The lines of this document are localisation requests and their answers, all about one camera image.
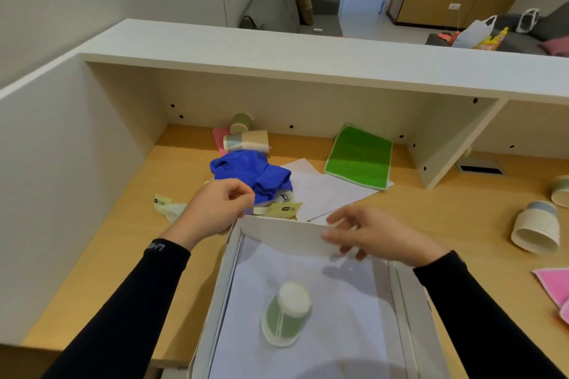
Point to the person's left hand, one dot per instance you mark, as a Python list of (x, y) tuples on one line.
[(209, 210)]

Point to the person's right hand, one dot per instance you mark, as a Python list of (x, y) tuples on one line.
[(391, 236)]

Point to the person's right thumb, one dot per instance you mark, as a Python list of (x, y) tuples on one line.
[(338, 236)]

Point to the person's left thumb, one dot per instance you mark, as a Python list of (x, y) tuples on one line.
[(235, 214)]

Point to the white cardboard box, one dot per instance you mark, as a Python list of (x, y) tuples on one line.
[(284, 234)]

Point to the person's left forearm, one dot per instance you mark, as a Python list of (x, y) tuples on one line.
[(133, 312)]

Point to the person's right forearm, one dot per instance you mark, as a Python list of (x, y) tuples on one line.
[(471, 316)]

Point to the blue cloth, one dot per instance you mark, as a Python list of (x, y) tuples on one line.
[(249, 172)]

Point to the white paper sheets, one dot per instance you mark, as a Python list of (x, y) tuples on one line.
[(318, 196)]

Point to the long yellow paper tag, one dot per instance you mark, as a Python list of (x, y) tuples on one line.
[(282, 210)]

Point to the clear plastic wrapper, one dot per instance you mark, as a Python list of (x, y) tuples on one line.
[(174, 211)]

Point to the small yellow paper tag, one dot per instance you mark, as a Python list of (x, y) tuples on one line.
[(162, 200)]

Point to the stack of beige paper cups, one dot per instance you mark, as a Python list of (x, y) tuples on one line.
[(249, 141)]

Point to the pink cloth piece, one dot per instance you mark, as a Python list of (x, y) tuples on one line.
[(218, 139)]

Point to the green cloth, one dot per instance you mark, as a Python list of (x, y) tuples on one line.
[(358, 156)]

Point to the olive green paper cup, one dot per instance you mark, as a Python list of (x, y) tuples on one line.
[(241, 122)]

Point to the white lining paper sheet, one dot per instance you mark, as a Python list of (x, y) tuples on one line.
[(346, 338)]

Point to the white desk hutch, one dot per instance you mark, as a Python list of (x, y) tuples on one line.
[(266, 50)]

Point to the stack of white paper cups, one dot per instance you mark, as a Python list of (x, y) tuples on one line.
[(535, 227)]

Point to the brown cushion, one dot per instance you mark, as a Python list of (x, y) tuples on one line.
[(305, 5)]

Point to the pale green paper cup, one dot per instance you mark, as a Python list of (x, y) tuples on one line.
[(561, 192)]

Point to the red fabric item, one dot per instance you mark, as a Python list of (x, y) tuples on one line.
[(446, 36)]

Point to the white plastic bag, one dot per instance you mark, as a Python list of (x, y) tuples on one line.
[(473, 34)]

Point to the yellow packet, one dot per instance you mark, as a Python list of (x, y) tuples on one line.
[(495, 40)]

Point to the dark grey sofa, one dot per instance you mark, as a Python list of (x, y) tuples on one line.
[(520, 39)]

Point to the white handbag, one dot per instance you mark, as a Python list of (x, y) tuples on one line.
[(527, 21)]

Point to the pink cushion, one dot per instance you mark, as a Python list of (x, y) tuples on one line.
[(555, 45)]

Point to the white wall socket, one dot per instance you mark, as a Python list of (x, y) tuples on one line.
[(454, 6)]

